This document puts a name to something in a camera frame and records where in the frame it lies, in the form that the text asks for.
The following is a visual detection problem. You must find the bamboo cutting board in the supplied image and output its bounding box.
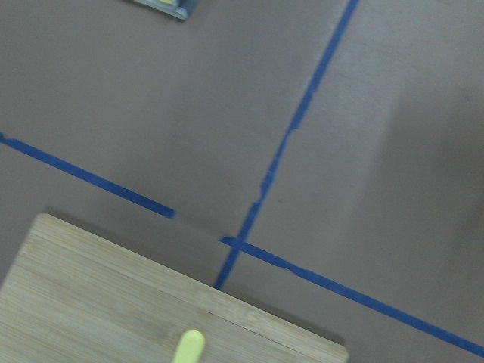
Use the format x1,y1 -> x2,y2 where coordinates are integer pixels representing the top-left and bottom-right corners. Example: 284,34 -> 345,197
1,213 -> 349,362

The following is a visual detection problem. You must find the grey folded cloth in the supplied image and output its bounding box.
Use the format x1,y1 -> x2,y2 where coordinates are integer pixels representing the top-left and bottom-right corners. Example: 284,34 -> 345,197
133,0 -> 200,20

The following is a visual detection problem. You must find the yellow plastic knife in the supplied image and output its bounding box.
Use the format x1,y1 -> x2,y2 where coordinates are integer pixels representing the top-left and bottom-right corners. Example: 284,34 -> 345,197
171,330 -> 206,363

